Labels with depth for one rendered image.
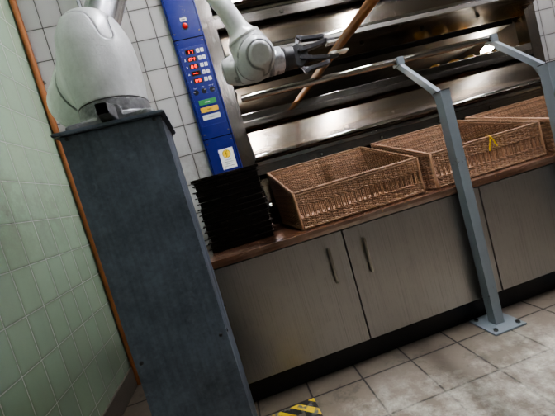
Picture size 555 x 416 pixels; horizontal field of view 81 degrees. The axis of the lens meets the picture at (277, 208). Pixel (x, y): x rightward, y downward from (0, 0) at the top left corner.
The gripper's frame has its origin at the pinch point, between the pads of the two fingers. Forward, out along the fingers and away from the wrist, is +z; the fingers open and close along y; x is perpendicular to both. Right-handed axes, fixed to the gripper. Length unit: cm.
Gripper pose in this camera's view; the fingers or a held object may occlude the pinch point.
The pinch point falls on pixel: (336, 47)
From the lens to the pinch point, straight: 129.5
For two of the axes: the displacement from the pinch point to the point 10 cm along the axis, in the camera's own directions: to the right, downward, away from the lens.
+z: 9.5, -2.8, 1.3
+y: 2.7, 9.6, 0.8
